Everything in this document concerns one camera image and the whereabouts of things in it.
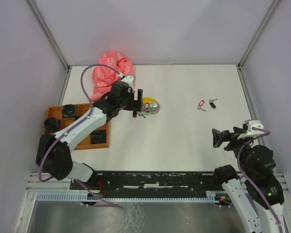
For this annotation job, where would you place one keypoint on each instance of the aluminium frame post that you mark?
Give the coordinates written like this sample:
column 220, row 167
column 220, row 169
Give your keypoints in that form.
column 41, row 21
column 258, row 33

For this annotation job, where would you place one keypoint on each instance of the black rosette top tray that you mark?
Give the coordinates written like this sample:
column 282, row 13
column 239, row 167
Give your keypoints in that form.
column 69, row 111

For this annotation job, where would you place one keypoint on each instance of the right aluminium frame post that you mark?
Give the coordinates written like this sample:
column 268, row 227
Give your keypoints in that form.
column 258, row 33

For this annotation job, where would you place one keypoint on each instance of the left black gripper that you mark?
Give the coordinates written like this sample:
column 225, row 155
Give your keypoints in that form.
column 135, row 105

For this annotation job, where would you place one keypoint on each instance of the wooden compartment tray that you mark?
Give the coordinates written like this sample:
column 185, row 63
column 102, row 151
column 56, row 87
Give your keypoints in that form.
column 85, row 144

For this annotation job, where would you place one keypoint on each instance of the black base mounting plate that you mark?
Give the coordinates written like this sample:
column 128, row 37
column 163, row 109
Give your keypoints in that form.
column 155, row 184

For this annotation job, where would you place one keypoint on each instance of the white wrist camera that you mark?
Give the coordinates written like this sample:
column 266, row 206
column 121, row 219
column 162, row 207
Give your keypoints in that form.
column 252, row 128
column 129, row 79

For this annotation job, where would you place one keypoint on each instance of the key with black fob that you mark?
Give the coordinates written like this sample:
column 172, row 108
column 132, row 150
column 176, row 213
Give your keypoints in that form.
column 212, row 104

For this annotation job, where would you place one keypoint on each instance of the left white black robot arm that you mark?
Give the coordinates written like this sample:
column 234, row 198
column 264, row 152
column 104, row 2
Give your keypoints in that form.
column 54, row 150

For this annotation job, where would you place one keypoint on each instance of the crumpled pink cloth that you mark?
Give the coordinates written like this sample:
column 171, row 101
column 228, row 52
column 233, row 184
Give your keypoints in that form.
column 103, row 77

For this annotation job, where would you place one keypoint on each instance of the key with red tag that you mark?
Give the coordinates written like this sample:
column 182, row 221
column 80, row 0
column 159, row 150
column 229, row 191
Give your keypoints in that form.
column 200, row 105

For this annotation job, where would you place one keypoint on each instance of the black rosette left tray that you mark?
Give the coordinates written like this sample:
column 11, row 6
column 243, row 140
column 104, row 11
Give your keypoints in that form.
column 52, row 125

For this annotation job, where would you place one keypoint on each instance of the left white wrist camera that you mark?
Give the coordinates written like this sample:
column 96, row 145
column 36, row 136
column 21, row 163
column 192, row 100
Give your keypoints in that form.
column 129, row 79

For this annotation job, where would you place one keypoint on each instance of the keyring bunch with colourful tags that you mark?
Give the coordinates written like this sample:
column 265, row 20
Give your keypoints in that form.
column 150, row 107

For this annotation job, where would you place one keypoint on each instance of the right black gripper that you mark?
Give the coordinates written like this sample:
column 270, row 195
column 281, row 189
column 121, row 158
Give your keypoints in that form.
column 218, row 137

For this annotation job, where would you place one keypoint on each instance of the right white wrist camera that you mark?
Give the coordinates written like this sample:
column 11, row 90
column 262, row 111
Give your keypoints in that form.
column 252, row 128

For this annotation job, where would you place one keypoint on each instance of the left aluminium frame post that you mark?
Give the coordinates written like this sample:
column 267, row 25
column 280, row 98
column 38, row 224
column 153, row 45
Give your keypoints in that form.
column 41, row 21

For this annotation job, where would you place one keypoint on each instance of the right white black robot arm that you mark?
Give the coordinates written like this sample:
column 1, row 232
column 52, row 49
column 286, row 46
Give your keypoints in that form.
column 253, row 189

